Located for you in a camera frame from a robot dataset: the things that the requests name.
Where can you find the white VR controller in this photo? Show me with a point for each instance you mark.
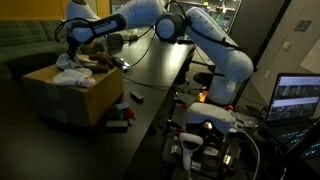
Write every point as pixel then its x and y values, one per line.
pixel 188 146

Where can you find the black electronics box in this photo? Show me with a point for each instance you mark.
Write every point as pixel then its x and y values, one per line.
pixel 216 150

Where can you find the white VR headset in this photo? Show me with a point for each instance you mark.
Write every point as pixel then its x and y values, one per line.
pixel 210 116

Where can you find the green plaid sofa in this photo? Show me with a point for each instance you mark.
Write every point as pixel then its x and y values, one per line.
pixel 26 40

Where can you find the small white scrap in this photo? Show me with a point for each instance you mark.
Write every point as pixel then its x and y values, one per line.
pixel 131 121

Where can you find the grey wall sign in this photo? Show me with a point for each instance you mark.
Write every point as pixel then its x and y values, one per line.
pixel 302 25

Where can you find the brown plush toy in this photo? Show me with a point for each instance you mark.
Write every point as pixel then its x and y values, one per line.
pixel 105 59

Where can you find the red ball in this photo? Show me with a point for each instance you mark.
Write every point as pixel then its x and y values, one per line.
pixel 129 114

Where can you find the white wall switch plate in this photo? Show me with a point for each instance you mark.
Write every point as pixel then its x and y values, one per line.
pixel 286 45

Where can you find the white crumpled cloth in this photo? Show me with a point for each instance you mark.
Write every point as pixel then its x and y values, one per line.
pixel 70 76

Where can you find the operator laptop with lit screen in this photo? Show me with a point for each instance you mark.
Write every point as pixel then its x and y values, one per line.
pixel 293 96

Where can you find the white wall sheet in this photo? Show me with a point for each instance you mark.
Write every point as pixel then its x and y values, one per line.
pixel 313 61

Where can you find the black stereo camera bar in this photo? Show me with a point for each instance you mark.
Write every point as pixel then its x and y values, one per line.
pixel 186 42

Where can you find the dark green item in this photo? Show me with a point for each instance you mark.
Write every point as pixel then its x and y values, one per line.
pixel 114 114

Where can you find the blue cloth item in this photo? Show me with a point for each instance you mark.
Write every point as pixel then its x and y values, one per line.
pixel 122 105

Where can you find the black slanted pole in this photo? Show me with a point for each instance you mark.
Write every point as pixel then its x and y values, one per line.
pixel 263 50

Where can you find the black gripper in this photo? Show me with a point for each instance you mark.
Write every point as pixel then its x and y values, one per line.
pixel 73 42

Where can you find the large cardboard box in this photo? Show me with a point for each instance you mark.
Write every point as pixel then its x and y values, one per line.
pixel 66 100

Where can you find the red stop button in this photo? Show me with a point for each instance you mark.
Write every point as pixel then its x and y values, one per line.
pixel 230 107

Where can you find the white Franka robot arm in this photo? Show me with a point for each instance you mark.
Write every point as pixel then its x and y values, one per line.
pixel 230 56

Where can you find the small pink item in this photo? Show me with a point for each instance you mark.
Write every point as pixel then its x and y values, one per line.
pixel 87 82

